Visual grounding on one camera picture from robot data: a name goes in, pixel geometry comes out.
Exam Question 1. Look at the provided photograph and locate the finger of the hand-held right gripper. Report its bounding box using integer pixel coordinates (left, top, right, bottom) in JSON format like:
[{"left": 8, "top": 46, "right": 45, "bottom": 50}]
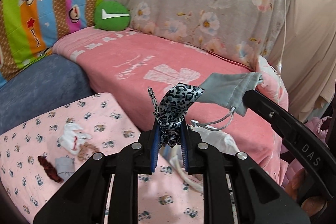
[{"left": 242, "top": 89, "right": 301, "bottom": 142}]

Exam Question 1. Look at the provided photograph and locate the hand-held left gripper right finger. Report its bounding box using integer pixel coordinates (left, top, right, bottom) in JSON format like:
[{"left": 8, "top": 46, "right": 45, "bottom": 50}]
[{"left": 180, "top": 123, "right": 311, "bottom": 224}]

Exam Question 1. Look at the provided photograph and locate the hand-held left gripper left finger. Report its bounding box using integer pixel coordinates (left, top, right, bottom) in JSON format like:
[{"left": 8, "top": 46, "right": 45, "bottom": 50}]
[{"left": 33, "top": 122, "right": 162, "bottom": 224}]

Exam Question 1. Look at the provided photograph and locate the grey drawstring pouch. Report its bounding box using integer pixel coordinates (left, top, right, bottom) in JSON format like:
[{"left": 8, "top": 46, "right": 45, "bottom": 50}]
[{"left": 190, "top": 72, "right": 264, "bottom": 132}]

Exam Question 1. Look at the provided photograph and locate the leopard print cloth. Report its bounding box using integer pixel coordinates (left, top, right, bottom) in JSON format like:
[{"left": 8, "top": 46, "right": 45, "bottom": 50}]
[{"left": 147, "top": 82, "right": 206, "bottom": 148}]

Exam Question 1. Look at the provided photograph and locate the person's right hand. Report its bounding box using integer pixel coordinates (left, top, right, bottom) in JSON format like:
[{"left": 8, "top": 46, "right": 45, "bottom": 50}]
[{"left": 285, "top": 168, "right": 330, "bottom": 217}]

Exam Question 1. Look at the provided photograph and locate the small pink pillow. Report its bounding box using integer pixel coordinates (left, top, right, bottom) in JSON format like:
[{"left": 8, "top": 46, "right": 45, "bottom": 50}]
[{"left": 256, "top": 55, "right": 290, "bottom": 100}]

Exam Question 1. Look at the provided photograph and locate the beige lace scrunchie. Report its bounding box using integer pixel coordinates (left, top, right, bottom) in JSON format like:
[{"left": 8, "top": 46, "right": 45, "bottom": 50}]
[{"left": 77, "top": 143, "right": 101, "bottom": 161}]

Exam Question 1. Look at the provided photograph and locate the beige cloth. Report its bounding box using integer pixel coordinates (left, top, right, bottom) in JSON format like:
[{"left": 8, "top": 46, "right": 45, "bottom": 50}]
[{"left": 270, "top": 0, "right": 336, "bottom": 122}]

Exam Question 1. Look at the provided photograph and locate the white cloth with red trim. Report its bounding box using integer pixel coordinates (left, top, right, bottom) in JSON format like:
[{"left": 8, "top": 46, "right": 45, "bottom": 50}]
[{"left": 57, "top": 123, "right": 93, "bottom": 155}]

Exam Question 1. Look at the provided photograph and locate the pink towel blanket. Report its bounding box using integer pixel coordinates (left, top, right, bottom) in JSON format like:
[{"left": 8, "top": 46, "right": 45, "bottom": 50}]
[{"left": 52, "top": 27, "right": 289, "bottom": 185}]

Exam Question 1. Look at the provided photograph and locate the pink panda print cloth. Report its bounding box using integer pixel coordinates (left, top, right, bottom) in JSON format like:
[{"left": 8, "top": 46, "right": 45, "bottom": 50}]
[{"left": 0, "top": 93, "right": 263, "bottom": 224}]

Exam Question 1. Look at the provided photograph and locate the light grey cloth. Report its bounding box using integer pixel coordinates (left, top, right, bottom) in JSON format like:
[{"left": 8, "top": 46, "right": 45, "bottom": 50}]
[{"left": 55, "top": 157, "right": 76, "bottom": 180}]

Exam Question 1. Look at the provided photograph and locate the dark red scrunchie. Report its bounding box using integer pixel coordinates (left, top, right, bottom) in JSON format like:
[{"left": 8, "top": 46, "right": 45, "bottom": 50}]
[{"left": 37, "top": 155, "right": 64, "bottom": 184}]

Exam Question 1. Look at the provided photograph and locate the green round cushion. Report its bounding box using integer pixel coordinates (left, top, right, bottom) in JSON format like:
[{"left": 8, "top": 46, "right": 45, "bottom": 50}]
[{"left": 94, "top": 1, "right": 132, "bottom": 32}]

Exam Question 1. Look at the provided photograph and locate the striped monkey print blanket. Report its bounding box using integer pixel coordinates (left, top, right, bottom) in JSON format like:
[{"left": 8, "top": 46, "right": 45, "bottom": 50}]
[{"left": 0, "top": 0, "right": 118, "bottom": 88}]

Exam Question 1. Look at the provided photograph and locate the thin white cable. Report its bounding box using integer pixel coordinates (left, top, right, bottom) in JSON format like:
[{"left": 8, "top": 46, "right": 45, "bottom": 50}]
[{"left": 272, "top": 0, "right": 289, "bottom": 153}]

